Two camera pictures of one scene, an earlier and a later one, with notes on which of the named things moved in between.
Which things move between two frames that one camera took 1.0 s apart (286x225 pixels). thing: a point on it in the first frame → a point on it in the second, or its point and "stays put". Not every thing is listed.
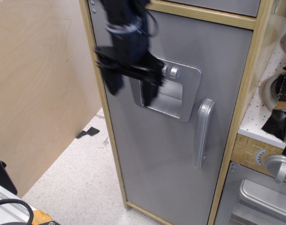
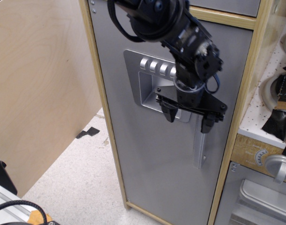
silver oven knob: x=280 y=167 stays put
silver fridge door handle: x=201 y=138 stays put
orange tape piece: x=40 y=217 stays put
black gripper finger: x=149 y=91 → x=207 y=123
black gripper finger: x=114 y=80 → x=169 y=111
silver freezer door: x=248 y=7 stays put
